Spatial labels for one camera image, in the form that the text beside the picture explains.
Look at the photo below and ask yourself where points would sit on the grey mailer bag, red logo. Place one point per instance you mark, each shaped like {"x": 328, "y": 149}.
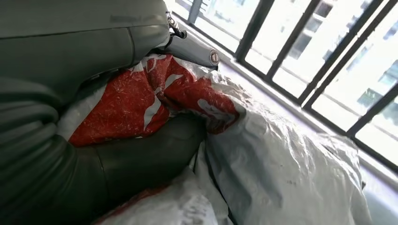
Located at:
{"x": 280, "y": 155}

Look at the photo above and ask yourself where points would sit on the dark window frame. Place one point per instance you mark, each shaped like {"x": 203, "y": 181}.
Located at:
{"x": 253, "y": 28}

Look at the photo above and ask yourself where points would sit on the large grey mailer bag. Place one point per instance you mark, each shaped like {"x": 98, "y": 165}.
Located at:
{"x": 174, "y": 208}

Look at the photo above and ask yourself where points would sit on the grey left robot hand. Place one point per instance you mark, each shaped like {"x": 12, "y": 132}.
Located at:
{"x": 68, "y": 46}

